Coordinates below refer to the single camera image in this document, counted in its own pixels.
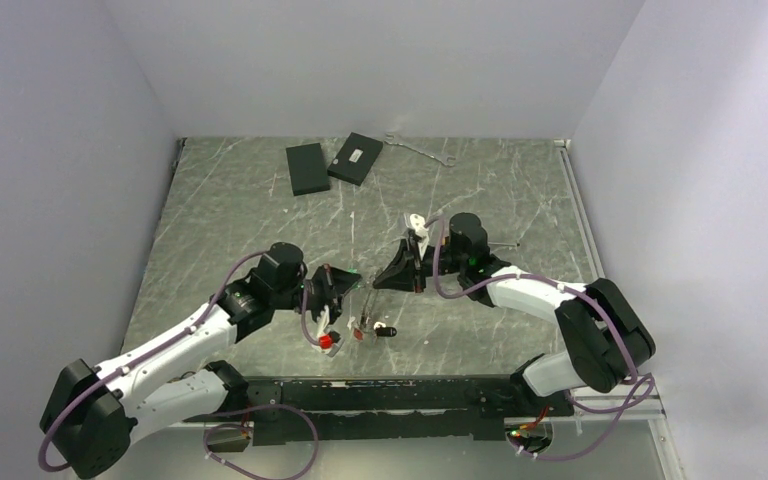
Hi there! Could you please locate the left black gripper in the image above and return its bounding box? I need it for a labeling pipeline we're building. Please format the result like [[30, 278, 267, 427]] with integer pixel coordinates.
[[272, 262, 360, 327]]

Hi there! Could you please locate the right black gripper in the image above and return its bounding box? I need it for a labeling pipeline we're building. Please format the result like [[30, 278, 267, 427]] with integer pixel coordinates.
[[374, 238, 467, 294]]

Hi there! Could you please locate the black tagged key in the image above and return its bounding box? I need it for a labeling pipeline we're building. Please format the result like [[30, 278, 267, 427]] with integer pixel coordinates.
[[373, 322, 398, 338]]

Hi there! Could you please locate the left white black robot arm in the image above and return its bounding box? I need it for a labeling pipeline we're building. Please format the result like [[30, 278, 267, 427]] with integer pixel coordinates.
[[37, 242, 362, 479]]

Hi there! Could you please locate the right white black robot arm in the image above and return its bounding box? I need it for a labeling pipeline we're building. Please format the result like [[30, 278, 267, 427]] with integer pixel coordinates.
[[373, 212, 656, 415]]

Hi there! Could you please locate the black flat box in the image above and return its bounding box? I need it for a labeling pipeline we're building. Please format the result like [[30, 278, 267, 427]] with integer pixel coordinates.
[[285, 143, 330, 196]]

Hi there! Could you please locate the black box with label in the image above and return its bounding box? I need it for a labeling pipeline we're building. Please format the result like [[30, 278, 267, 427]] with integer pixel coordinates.
[[327, 132, 384, 186]]

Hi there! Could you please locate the silver wrench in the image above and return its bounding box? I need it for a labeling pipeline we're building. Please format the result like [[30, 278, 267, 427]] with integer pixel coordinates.
[[384, 133, 456, 167]]

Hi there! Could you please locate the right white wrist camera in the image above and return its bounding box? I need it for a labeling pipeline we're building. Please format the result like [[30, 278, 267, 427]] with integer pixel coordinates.
[[404, 213, 430, 252]]

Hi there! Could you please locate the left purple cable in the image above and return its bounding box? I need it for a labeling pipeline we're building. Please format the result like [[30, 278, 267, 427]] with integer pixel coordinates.
[[37, 250, 319, 480]]

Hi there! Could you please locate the purple cable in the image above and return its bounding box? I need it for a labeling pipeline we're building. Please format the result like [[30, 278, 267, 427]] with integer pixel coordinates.
[[423, 215, 657, 464], [37, 250, 319, 480]]

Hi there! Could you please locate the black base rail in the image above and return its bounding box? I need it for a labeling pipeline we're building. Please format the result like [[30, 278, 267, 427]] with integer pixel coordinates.
[[191, 375, 574, 446]]

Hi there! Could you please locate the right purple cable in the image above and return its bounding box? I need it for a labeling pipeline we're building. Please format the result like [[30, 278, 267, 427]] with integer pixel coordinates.
[[423, 215, 657, 464]]

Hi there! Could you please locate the aluminium frame rail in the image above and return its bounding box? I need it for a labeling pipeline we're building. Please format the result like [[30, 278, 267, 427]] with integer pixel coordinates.
[[83, 380, 666, 430]]

